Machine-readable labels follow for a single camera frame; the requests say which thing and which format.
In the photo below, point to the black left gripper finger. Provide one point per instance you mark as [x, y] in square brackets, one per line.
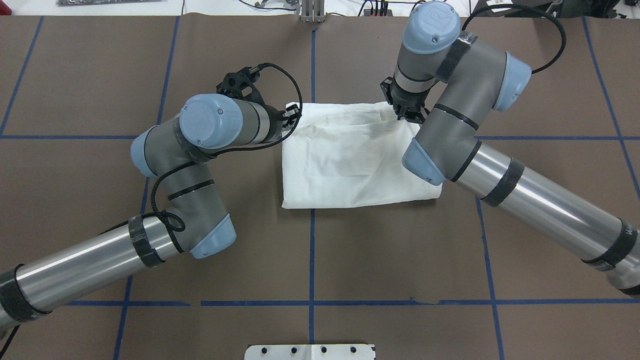
[291, 115]

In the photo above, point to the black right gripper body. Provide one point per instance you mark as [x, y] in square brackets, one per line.
[406, 101]

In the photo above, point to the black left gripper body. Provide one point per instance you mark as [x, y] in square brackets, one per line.
[274, 124]

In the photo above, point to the white printed t-shirt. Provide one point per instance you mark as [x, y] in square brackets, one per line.
[350, 156]

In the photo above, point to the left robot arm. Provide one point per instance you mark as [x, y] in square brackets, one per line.
[187, 212]

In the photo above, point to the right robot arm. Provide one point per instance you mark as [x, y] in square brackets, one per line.
[446, 80]

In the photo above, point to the white mounting plate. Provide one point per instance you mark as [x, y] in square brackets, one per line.
[342, 351]

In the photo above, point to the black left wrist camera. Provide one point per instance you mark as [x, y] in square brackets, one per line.
[240, 85]

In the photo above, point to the aluminium frame post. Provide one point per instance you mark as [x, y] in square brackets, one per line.
[312, 11]

